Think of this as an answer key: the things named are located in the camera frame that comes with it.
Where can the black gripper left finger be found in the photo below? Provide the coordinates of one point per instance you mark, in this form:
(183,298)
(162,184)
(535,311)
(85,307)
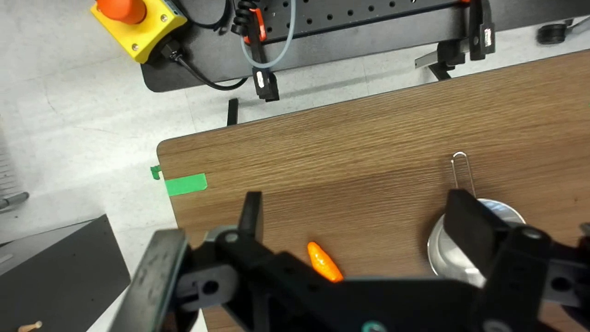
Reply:
(258,278)

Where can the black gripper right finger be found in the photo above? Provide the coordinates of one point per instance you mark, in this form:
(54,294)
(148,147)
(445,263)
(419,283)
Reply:
(516,270)

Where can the orange toy carrot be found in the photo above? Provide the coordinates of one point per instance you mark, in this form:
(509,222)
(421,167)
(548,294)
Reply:
(323,261)

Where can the small silver frying pan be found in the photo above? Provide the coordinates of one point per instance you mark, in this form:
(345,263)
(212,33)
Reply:
(445,259)

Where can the green tape strip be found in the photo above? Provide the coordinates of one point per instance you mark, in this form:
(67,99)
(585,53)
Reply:
(186,186)

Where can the dark grey box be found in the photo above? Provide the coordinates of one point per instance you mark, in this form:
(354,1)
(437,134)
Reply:
(61,278)

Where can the black perforated breadboard table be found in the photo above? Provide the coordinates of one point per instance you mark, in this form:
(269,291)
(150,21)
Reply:
(343,38)

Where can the yellow emergency stop box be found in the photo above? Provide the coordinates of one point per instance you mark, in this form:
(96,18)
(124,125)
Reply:
(144,34)

